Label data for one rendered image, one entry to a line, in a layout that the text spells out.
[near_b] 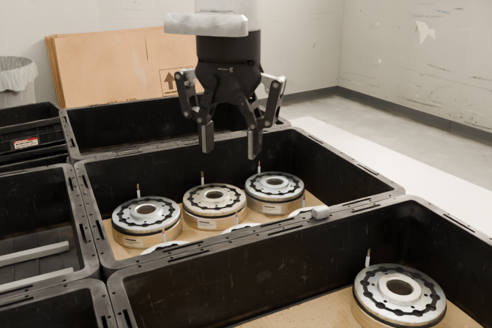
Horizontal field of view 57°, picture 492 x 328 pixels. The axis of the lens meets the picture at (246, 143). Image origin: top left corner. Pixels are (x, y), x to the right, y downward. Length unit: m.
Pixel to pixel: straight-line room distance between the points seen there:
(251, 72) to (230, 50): 0.04
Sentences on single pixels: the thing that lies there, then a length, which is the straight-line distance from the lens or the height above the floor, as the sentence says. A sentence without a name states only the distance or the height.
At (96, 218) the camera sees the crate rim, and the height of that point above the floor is 0.93.
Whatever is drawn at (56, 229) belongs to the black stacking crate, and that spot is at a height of 0.83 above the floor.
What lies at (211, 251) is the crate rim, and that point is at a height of 0.93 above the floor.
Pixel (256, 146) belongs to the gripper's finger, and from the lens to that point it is 0.55.
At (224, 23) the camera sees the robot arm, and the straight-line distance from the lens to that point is 0.45.
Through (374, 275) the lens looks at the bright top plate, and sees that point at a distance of 0.59.
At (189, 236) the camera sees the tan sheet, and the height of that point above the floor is 0.83.
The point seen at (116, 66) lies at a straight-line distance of 3.26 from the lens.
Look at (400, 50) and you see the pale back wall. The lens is 4.07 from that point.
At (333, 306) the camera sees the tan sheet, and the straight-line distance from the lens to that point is 0.58.
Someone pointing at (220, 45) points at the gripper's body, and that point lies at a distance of 0.50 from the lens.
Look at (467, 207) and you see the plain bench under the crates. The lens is 1.15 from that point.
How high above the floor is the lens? 1.21
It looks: 22 degrees down
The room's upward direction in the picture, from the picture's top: straight up
